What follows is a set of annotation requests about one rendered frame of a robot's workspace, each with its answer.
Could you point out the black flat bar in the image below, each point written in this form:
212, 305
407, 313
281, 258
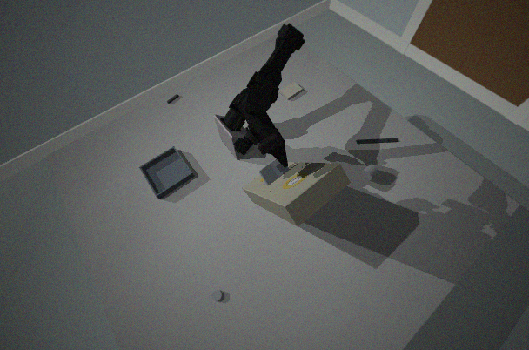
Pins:
381, 140

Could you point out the beige flat panel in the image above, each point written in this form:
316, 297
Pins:
295, 203

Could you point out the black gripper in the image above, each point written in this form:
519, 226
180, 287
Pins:
269, 138

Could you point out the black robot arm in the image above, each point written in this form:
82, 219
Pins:
262, 89

